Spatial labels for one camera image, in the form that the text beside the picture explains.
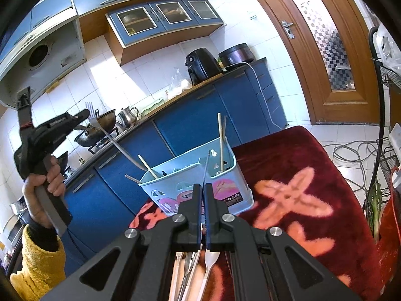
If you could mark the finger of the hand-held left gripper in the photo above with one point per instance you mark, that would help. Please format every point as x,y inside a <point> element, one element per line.
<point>82,115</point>

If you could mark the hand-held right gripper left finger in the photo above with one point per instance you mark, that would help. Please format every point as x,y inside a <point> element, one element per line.
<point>195,213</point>

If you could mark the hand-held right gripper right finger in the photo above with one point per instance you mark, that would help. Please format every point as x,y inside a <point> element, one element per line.
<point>210,216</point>

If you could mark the slim steel fork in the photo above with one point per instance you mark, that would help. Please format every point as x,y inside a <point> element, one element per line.
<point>210,261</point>
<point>206,172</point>

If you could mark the light blue plastic utensil holder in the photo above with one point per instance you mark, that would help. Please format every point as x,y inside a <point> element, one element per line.
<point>231,178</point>

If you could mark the large steel fork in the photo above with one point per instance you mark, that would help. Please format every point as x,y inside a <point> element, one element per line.
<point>117,145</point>

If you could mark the wooden chopstick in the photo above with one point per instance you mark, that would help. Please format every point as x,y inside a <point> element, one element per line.
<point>148,166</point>
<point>221,144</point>

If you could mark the grey chopstick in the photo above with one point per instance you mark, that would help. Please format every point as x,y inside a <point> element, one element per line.
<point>133,179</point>
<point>224,125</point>

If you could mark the person's left forearm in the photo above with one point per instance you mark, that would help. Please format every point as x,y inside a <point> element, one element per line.
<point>40,266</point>

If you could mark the person's left hand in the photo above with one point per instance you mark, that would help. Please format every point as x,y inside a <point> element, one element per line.
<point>34,200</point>

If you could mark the large black wok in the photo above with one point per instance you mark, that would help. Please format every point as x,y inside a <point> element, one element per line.
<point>100,125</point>

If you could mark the gas stove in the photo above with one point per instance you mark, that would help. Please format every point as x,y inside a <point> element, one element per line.
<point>106,139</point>

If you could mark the steel kettle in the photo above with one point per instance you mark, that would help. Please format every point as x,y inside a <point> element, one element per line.
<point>128,116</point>

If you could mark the green plastic tray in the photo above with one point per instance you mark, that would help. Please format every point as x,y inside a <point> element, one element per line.
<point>152,106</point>

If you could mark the range hood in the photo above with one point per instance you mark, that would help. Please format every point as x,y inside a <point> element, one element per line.
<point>40,56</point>

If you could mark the steel pot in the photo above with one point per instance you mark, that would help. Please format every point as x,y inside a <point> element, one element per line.
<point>17,208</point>

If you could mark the blue kitchen base cabinet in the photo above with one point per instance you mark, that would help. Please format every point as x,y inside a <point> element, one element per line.
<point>188,119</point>

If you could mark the red floral printed blanket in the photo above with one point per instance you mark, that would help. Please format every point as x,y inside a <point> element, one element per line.
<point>297,169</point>

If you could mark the clear plastic bag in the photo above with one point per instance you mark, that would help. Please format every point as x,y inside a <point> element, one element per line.
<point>178,84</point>

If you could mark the black air fryer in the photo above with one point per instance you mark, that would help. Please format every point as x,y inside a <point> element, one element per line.
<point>202,65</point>

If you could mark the dark rice cooker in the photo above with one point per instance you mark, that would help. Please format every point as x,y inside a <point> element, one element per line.
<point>236,55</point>

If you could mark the green onions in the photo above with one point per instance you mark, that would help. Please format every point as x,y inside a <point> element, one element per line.
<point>374,213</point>

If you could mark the red plastic bag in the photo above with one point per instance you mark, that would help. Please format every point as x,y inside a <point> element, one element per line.
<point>390,225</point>

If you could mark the black metal rack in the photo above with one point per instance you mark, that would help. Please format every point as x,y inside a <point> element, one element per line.
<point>380,131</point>

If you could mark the wooden door with glass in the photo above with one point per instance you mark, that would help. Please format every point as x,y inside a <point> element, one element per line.
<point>313,53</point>

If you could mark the white plastic bag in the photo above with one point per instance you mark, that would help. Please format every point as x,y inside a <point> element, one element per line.
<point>390,47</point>

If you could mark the glass door wall cabinet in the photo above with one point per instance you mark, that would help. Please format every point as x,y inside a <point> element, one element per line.
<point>163,31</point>

